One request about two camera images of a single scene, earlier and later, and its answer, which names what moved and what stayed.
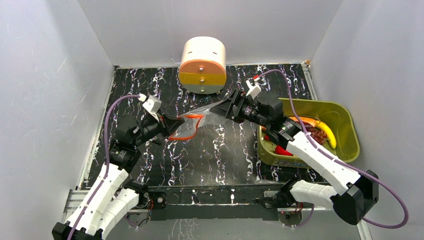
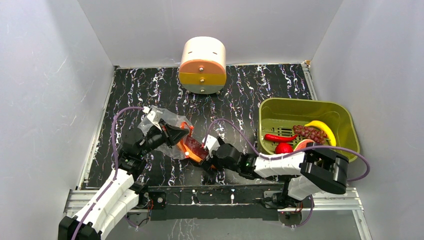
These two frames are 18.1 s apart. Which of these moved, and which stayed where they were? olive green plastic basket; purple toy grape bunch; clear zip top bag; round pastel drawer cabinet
Moved: clear zip top bag
Stayed: round pastel drawer cabinet; olive green plastic basket; purple toy grape bunch
